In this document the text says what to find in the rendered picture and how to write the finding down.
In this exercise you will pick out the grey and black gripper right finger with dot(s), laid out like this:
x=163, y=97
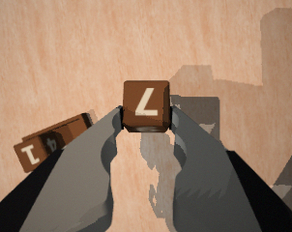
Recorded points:
x=216, y=190

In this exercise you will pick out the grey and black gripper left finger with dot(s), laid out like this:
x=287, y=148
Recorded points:
x=70, y=190

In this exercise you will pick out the brown cube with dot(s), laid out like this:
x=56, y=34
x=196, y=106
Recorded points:
x=32, y=152
x=146, y=105

